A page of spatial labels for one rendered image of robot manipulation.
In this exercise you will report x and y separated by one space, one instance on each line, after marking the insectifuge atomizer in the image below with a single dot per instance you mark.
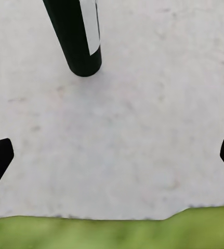
76 25

